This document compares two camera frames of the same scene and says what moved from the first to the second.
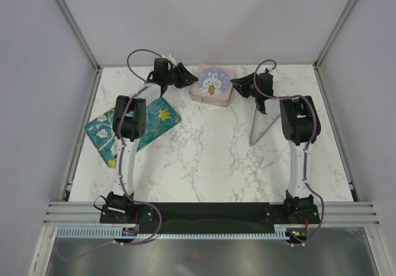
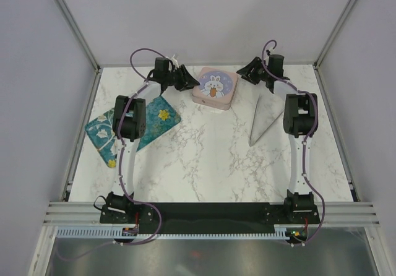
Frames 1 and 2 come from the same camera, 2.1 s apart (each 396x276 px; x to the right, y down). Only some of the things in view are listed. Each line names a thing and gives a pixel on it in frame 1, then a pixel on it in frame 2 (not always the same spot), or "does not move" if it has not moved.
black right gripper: [241, 84] → [255, 64]
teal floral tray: [161, 117] does not move
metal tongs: [262, 122] does not move
